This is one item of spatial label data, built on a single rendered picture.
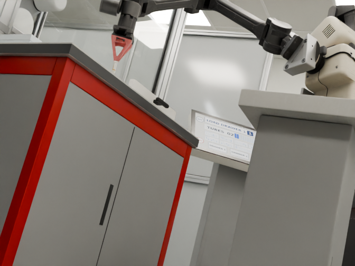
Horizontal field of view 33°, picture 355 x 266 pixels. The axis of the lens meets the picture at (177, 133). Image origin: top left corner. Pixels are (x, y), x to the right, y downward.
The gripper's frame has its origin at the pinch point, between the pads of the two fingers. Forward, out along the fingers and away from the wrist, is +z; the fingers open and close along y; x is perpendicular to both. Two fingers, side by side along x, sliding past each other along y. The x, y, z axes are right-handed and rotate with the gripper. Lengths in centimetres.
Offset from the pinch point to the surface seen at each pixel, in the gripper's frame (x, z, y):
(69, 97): 1, 31, 55
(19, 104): -10, 35, 53
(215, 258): 55, 46, -101
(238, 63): 50, -86, -186
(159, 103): 16.4, 7.0, -12.1
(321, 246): 58, 50, 64
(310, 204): 55, 42, 62
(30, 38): -15, 17, 45
